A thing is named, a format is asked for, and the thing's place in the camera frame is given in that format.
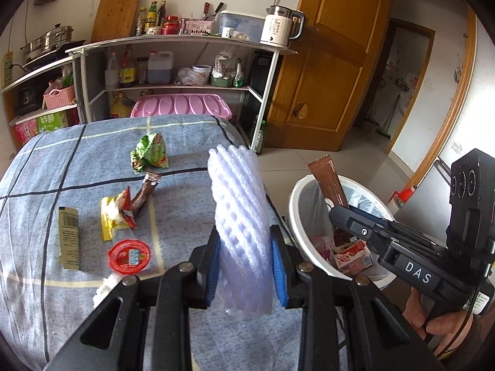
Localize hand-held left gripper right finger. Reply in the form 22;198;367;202
270;224;445;371

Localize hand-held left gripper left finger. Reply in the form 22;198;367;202
42;226;223;371

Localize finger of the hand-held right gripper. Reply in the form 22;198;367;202
350;207;446;249
328;205;396;258

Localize red strawberry milk carton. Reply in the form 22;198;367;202
333;240;374;276

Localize white round trash bin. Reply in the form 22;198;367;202
288;175;397;290

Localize large white foam net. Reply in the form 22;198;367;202
208;145;273;319

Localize red round lid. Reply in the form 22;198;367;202
107;240;151;272

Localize white tissue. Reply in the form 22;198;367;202
93;272;124;310

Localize brown snack wrapper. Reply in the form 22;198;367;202
131;172;161;213

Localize yellow red wrapper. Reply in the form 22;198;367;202
101;186;138;242

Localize green snack wrapper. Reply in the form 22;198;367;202
129;133;170;174

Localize olive gold packet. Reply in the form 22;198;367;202
58;207;81;270

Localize person's right forearm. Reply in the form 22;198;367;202
439;315;493;368

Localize person's right hand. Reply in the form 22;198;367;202
402;289;476;343

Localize clear bin liner bag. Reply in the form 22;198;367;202
303;183;387;263

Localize grey refrigerator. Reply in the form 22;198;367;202
394;156;453;240

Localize mop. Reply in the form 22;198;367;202
377;96;403;137

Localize pink plastic storage box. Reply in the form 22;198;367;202
130;93;233;122

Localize wooden door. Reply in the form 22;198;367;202
265;0;395;153

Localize yellow cooking oil bottle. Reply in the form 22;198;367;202
111;92;136;118

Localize tied plastic bag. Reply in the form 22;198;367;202
174;67;198;86

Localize white plastic tub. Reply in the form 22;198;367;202
192;65;212;85

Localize white food bags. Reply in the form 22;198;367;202
214;48;244;86

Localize dark liquid jerry can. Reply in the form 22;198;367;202
148;51;174;85

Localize glass jar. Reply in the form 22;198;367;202
136;57;149;86

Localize soy sauce bottle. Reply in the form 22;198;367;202
118;44;136;87

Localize green cardboard box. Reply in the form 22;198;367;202
37;110;68;134

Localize white electric kettle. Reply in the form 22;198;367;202
260;5;306;47

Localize white plastic bottle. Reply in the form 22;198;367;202
105;51;118;89

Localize pink woven basket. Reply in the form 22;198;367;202
43;85;76;109

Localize pink cardboard box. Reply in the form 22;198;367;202
15;122;41;145

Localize white metal shelf rack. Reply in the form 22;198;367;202
66;33;298;151

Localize clear storage box blue lid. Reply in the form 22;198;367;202
218;10;265;41

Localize pink knife holder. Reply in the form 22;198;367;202
186;2;224;35

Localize black kitchen appliance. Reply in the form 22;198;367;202
15;83;45;114

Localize low white shelf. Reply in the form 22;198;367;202
2;56;84;143

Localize black induction cooker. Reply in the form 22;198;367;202
23;41;86;68

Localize wooden cutting board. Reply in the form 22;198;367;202
91;0;145;43

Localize steel steamer pot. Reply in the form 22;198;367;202
21;24;74;53

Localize wall power strip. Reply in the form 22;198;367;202
1;51;14;89

